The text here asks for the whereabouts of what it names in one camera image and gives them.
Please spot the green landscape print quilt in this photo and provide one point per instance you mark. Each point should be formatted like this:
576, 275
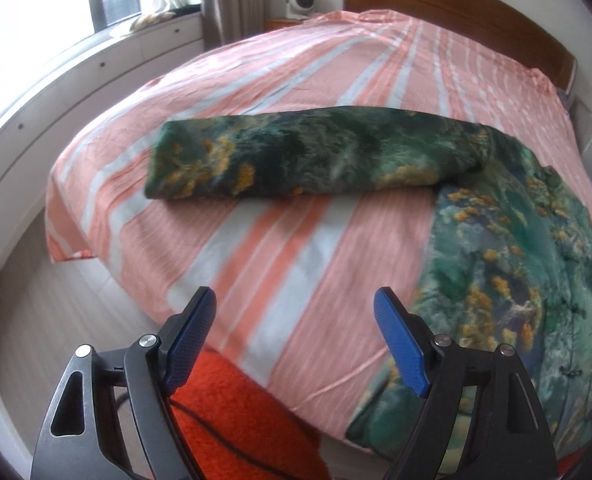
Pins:
326, 160

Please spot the bed with pink striped sheet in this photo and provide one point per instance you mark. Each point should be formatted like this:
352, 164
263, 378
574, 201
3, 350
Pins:
286, 255

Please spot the white window seat cabinet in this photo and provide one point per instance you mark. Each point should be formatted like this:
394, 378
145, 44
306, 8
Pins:
41, 110

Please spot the small white fan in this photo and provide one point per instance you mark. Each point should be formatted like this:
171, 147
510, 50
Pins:
301, 1

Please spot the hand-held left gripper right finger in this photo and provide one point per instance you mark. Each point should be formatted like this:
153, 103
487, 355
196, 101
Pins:
400, 345

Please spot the wooden nightstand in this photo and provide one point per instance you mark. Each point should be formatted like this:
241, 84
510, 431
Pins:
283, 23

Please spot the orange rug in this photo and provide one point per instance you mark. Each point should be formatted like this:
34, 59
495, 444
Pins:
236, 410

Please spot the wooden headboard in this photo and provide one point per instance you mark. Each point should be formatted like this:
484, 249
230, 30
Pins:
450, 5

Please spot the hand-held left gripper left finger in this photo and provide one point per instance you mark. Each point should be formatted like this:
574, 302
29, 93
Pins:
191, 340

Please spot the patterned seat cushion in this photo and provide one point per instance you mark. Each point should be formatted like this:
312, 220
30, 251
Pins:
151, 17

